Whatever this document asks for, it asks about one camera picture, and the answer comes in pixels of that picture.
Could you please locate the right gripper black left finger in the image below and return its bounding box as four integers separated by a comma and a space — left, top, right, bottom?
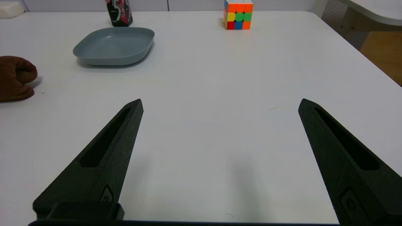
33, 99, 144, 220

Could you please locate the white side table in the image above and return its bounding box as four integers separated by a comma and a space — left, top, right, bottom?
340, 0, 402, 26

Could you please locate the grey-blue square dish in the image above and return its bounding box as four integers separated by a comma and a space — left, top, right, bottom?
73, 27, 155, 66

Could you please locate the colourful puzzle cube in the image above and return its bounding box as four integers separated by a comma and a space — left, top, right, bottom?
223, 0, 254, 30

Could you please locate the black pink printed box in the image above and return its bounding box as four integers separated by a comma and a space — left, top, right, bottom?
105, 0, 133, 27

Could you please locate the brown towel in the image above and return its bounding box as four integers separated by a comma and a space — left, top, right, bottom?
0, 56, 38, 102

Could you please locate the white soap bar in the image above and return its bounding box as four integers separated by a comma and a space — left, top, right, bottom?
0, 1, 25, 19

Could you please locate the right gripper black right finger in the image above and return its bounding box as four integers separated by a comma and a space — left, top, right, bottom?
298, 98, 402, 226

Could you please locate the white perforated table panel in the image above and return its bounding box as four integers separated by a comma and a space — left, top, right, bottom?
320, 0, 371, 51

